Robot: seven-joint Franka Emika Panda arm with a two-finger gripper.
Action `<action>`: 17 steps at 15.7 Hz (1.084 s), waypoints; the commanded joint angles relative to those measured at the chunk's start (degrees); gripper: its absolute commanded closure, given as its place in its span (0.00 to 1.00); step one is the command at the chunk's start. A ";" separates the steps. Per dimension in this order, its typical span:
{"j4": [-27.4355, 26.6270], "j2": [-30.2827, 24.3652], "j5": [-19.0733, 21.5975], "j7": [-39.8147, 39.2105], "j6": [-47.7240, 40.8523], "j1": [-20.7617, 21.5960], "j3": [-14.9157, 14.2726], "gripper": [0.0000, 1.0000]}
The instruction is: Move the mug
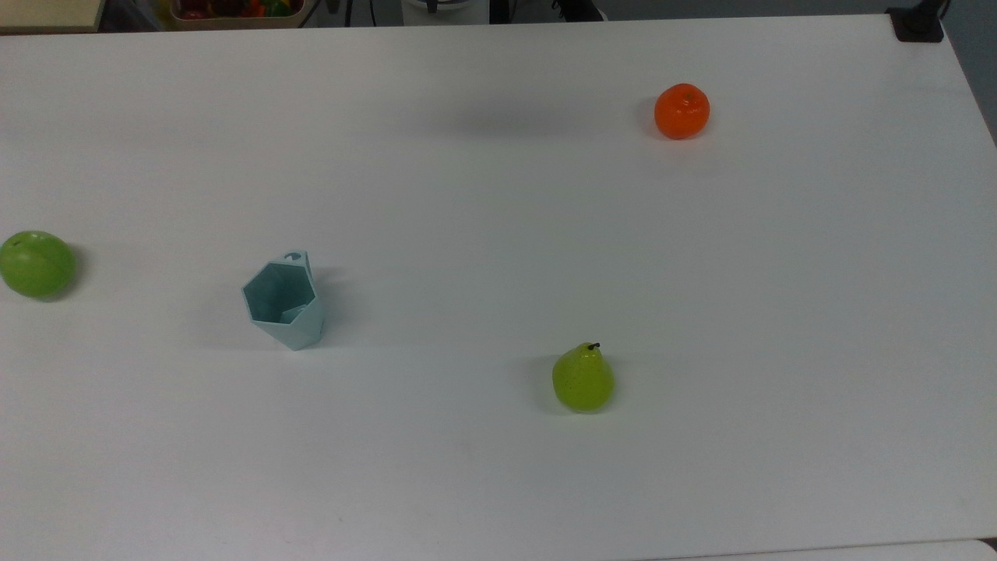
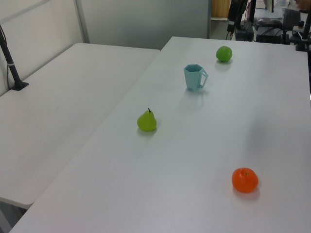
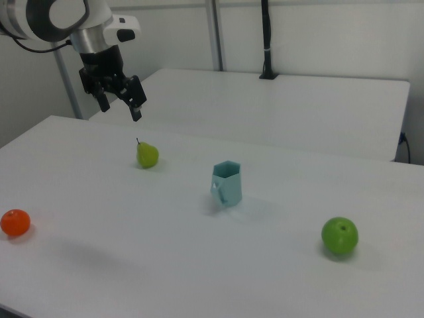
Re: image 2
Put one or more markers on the green toy apple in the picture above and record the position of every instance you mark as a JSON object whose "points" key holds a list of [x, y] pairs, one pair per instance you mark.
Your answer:
{"points": [[224, 54]]}

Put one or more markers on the white partition frame post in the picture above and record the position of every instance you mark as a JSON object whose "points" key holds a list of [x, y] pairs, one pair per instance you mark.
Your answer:
{"points": [[81, 21]]}

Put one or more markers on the brown wooden board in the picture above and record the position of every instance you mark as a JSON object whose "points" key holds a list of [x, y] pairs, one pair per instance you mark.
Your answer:
{"points": [[218, 8]]}

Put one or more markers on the black vertical pole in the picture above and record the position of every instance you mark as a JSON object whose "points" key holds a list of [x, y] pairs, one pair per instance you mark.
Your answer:
{"points": [[252, 12]]}

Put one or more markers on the black electronic equipment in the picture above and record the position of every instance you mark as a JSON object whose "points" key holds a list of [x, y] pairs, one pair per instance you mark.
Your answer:
{"points": [[267, 34]]}

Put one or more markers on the black camera stand pole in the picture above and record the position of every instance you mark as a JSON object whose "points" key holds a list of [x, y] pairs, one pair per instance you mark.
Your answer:
{"points": [[11, 65]]}

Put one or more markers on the orange toy tangerine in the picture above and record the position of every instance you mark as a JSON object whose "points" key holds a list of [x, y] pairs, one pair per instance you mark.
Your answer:
{"points": [[244, 180]]}

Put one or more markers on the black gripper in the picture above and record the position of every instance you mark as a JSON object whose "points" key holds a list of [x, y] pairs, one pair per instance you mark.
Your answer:
{"points": [[235, 9]]}

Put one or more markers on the light blue hexagonal mug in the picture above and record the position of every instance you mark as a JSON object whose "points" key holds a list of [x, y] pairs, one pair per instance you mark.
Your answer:
{"points": [[192, 78]]}

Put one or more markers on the green toy pear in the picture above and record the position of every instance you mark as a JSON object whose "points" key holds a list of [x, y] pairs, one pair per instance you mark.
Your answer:
{"points": [[146, 122]]}

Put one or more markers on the black clamp stand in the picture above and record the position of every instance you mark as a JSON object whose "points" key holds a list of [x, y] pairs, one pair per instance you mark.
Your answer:
{"points": [[305, 31]]}

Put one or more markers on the grey partition panel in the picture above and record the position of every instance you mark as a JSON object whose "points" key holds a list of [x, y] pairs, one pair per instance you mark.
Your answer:
{"points": [[145, 19]]}

